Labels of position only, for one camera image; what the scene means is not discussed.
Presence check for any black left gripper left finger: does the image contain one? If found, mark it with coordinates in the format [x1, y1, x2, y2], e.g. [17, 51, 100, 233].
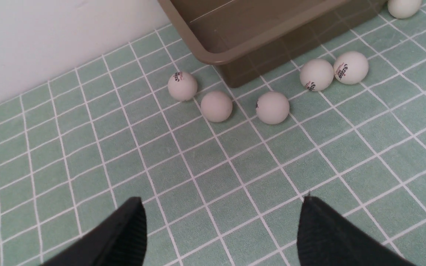
[42, 197, 148, 266]

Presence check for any olive plastic bin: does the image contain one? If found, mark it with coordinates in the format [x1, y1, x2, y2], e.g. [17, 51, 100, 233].
[159, 0, 385, 88]

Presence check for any green checkered tablecloth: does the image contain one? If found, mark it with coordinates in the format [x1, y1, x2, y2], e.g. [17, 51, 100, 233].
[0, 0, 426, 266]

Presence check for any white ball with logo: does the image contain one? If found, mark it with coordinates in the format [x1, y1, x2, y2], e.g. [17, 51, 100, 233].
[168, 71, 198, 102]

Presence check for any plain white ball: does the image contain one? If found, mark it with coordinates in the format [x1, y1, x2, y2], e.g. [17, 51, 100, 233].
[200, 91, 233, 123]

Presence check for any white ball black logo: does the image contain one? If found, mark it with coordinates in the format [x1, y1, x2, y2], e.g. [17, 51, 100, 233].
[300, 58, 334, 92]

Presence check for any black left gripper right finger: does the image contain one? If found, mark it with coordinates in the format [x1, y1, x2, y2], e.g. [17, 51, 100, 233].
[297, 196, 412, 266]

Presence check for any white ping-pong ball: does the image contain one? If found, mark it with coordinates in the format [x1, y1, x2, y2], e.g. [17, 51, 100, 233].
[256, 91, 290, 125]

